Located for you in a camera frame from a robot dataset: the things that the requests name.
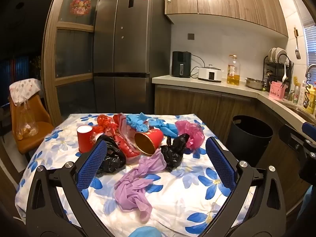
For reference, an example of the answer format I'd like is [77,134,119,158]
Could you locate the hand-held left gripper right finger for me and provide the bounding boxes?
[197,136,287,237]

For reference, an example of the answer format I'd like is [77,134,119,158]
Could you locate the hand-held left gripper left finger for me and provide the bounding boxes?
[26,138,116,237]

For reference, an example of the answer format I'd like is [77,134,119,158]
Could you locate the black plastic bag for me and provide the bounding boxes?
[160,133,190,172]
[95,134,127,174]

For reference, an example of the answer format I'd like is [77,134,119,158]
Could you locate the red paper cup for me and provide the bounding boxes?
[76,125,94,153]
[134,128,165,156]

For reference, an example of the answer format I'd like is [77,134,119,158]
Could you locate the black trash bin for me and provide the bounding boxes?
[226,115,274,168]

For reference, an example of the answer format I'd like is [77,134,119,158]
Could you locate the red and white plastic bag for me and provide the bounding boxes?
[112,113,141,158]

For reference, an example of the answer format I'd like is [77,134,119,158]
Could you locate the pink plastic bag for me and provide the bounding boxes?
[175,120,205,151]

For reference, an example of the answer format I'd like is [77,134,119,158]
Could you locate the red cellophane wrapper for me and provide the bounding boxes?
[92,114,118,139]

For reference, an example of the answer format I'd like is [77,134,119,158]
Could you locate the purple disposable glove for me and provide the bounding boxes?
[134,150,167,181]
[114,171,153,223]

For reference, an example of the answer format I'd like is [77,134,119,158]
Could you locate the white detergent bottle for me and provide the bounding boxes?
[297,80,308,106]

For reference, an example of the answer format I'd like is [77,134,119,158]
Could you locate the yellow detergent bottle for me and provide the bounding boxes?
[306,84,316,108]

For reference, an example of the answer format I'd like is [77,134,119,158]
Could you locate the pink utensil holder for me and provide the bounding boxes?
[269,81,290,100]

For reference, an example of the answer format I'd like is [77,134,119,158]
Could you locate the blue floral tablecloth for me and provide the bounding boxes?
[15,113,262,237]

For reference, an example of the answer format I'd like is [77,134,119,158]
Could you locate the orange chair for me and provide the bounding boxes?
[9,89,55,155]

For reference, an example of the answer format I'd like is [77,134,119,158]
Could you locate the wooden base cabinet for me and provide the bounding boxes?
[154,84,316,213]

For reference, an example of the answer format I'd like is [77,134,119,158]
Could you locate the steel pot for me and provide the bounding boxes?
[245,77,265,90]

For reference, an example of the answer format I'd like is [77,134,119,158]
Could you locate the black dish rack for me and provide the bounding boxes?
[263,54,294,97]

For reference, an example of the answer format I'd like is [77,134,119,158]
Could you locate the chrome faucet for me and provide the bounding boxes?
[305,64,316,82]

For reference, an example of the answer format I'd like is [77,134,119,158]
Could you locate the clear plastic bag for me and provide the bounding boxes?
[15,98,39,142]

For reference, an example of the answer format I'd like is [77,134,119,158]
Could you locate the hanging metal spatula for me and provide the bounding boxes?
[293,27,302,60]

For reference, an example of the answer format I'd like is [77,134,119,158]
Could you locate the row of white plates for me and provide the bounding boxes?
[268,47,288,63]

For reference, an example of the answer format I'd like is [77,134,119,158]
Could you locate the cooking oil bottle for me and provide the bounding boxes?
[227,54,241,86]

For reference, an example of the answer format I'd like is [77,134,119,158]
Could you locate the white electric cooker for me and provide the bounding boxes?
[197,65,224,83]

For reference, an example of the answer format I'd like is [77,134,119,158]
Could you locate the grey kitchen countertop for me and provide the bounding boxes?
[152,75,316,129]

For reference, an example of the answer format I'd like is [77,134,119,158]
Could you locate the window blind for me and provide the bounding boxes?
[304,25,316,53]

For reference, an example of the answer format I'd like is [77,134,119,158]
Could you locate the dotted white cloth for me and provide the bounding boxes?
[9,78,42,104]

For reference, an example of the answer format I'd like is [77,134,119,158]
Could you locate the black air fryer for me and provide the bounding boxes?
[171,51,192,78]

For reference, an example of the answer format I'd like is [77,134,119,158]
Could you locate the grey refrigerator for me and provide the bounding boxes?
[92,0,172,115]

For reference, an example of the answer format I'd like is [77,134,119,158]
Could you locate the wooden framed glass door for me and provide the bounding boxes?
[41,0,116,126]

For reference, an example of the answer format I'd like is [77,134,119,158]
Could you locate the red flower door sticker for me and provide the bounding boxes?
[70,0,93,17]

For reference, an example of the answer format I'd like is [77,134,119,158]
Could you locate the black power cable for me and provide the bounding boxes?
[191,54,206,77]

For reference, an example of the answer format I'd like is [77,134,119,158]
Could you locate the wooden wall cabinet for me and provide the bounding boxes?
[164,0,289,38]

